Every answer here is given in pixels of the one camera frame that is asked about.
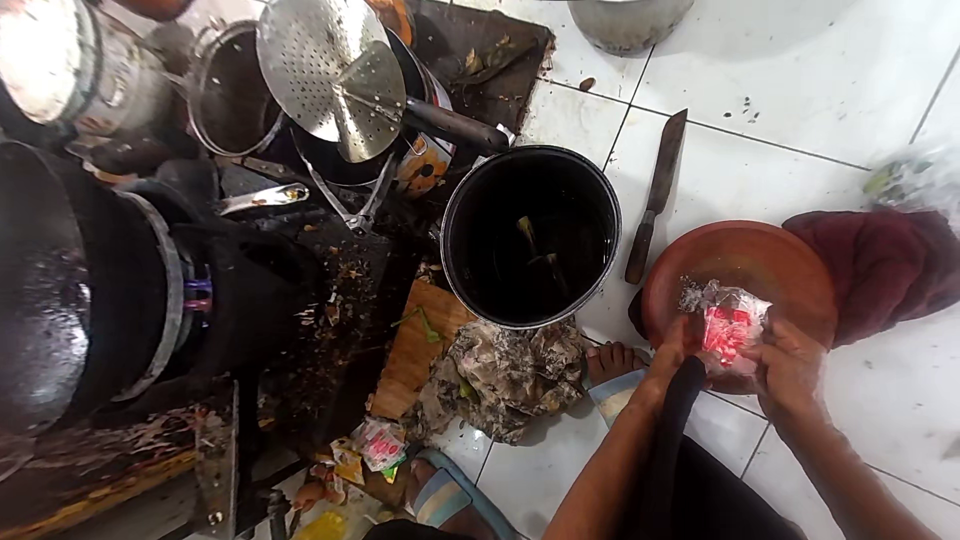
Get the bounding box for person's right hand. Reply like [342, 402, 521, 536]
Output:
[738, 316, 828, 423]

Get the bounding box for person's left hand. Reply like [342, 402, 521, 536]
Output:
[643, 313, 721, 410]

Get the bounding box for red and clear plastic packet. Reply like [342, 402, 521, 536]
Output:
[699, 280, 772, 376]

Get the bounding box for person's right forearm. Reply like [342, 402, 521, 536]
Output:
[775, 401, 940, 540]

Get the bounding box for person's left forearm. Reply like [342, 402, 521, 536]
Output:
[541, 390, 680, 540]

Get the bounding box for brown clay mortar dish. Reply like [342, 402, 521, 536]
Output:
[642, 219, 837, 396]

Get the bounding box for maroon cloth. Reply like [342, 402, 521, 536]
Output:
[781, 209, 960, 350]

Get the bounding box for person's legs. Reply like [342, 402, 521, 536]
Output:
[363, 341, 808, 540]

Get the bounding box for crumpled dirty grey cloth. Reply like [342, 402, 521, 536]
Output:
[405, 315, 595, 447]

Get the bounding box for clear bag with greens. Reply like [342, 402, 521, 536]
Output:
[862, 142, 960, 226]

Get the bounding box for large black pot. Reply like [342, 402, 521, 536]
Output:
[439, 144, 623, 331]

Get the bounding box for green vegetable sprig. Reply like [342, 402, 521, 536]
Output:
[391, 306, 442, 345]

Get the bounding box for light brown wooden board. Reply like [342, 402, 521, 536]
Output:
[369, 279, 477, 421]

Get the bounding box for dark dirty wooden plank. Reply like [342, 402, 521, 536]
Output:
[408, 0, 556, 177]

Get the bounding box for packet with orange print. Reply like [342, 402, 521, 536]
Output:
[396, 82, 457, 200]

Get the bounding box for round metal bowl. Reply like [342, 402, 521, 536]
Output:
[567, 0, 696, 57]

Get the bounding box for white packet with red print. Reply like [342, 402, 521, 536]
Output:
[351, 417, 408, 474]

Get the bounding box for small yellow packet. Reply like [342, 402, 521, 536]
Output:
[330, 438, 366, 486]

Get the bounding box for pile of eggshells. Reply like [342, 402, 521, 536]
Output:
[291, 463, 348, 514]

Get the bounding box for yellow plastic wrapper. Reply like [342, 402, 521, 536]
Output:
[292, 511, 349, 540]

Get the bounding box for black gas stove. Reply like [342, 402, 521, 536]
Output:
[120, 157, 327, 384]

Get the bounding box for perforated metal skimmer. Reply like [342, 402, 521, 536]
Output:
[256, 0, 512, 165]

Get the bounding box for rusty metal stand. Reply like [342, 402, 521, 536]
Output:
[193, 378, 241, 540]

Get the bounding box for metal pot with rim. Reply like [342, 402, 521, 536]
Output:
[186, 20, 286, 159]

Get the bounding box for large black wok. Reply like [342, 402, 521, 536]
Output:
[0, 141, 185, 438]

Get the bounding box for metal canister with lid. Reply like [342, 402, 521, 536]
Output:
[0, 0, 172, 139]

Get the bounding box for knife with dark handle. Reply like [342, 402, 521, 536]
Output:
[624, 108, 689, 285]

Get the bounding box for black pan with metal handle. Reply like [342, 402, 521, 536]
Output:
[289, 28, 436, 236]

